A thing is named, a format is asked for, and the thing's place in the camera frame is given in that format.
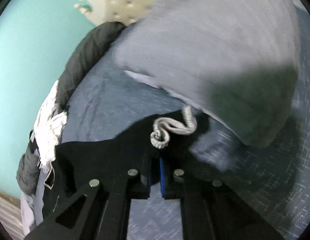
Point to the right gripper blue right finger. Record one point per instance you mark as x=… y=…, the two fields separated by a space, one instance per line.
x=211 y=209

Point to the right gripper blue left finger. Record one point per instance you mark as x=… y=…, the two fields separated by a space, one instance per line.
x=100 y=209

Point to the black sweater with white trim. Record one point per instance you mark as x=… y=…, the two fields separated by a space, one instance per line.
x=79 y=162

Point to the pile of white clothes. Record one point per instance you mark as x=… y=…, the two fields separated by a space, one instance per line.
x=49 y=124

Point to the light grey silky blanket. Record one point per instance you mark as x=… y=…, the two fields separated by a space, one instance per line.
x=27 y=213

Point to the blue-grey bed sheet mattress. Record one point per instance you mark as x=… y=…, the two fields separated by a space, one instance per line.
x=274 y=182

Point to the dark grey rolled duvet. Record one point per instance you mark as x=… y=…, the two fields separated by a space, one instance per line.
x=89 y=51

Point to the striped curtain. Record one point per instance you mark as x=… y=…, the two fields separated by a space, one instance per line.
x=10 y=216

